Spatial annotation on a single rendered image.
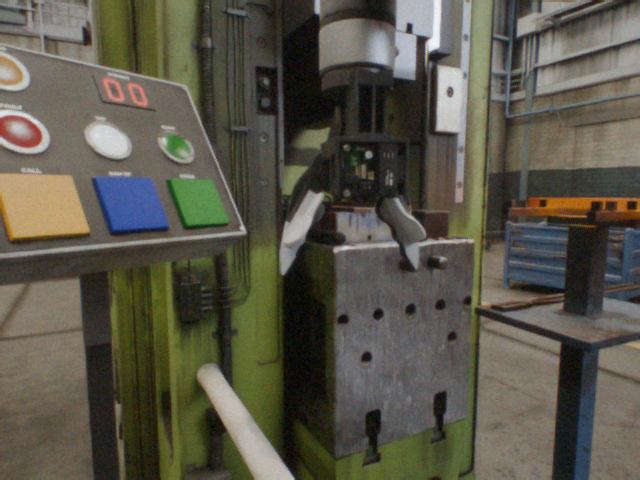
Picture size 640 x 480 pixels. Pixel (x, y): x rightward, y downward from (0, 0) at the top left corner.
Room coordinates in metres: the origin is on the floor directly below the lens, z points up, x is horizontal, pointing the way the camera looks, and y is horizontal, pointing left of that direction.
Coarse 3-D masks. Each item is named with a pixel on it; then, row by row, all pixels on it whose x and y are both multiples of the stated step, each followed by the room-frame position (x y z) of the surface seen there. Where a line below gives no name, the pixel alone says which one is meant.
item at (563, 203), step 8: (528, 200) 1.17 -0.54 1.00; (536, 200) 1.15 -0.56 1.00; (552, 200) 1.11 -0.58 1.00; (560, 200) 1.09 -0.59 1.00; (568, 200) 1.07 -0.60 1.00; (576, 200) 1.05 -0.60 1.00; (584, 200) 1.04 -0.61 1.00; (592, 200) 1.02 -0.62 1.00; (600, 200) 1.00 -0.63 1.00; (608, 200) 0.99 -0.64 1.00; (616, 200) 0.97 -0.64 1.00; (624, 200) 0.96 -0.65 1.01; (632, 200) 0.94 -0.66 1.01; (624, 208) 0.96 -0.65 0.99
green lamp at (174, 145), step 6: (168, 138) 0.66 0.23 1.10; (174, 138) 0.66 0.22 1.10; (180, 138) 0.67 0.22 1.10; (168, 144) 0.65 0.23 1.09; (174, 144) 0.66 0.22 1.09; (180, 144) 0.67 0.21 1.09; (186, 144) 0.68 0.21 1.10; (168, 150) 0.64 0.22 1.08; (174, 150) 0.65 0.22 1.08; (180, 150) 0.66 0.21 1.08; (186, 150) 0.67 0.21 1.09; (174, 156) 0.65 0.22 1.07; (180, 156) 0.65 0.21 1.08; (186, 156) 0.66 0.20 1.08
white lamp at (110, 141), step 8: (96, 128) 0.58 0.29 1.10; (104, 128) 0.59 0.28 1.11; (112, 128) 0.60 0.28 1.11; (96, 136) 0.57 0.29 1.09; (104, 136) 0.58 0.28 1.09; (112, 136) 0.59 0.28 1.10; (120, 136) 0.60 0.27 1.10; (96, 144) 0.56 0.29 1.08; (104, 144) 0.57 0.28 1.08; (112, 144) 0.58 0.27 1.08; (120, 144) 0.59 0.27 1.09; (112, 152) 0.57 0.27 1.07; (120, 152) 0.58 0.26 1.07
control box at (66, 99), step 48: (0, 48) 0.55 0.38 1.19; (0, 96) 0.51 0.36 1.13; (48, 96) 0.56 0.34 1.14; (96, 96) 0.61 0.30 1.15; (0, 144) 0.48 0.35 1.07; (48, 144) 0.52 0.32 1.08; (144, 144) 0.62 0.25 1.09; (192, 144) 0.69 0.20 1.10; (96, 192) 0.53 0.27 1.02; (0, 240) 0.43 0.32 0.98; (48, 240) 0.46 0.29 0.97; (96, 240) 0.50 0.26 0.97; (144, 240) 0.54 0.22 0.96; (192, 240) 0.60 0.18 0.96
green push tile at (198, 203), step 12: (168, 180) 0.61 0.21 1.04; (180, 180) 0.62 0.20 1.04; (192, 180) 0.64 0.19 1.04; (204, 180) 0.66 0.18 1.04; (180, 192) 0.61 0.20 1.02; (192, 192) 0.63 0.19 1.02; (204, 192) 0.64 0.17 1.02; (216, 192) 0.66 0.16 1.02; (180, 204) 0.60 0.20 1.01; (192, 204) 0.61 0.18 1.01; (204, 204) 0.63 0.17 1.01; (216, 204) 0.65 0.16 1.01; (180, 216) 0.60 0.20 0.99; (192, 216) 0.60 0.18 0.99; (204, 216) 0.62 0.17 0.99; (216, 216) 0.63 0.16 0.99
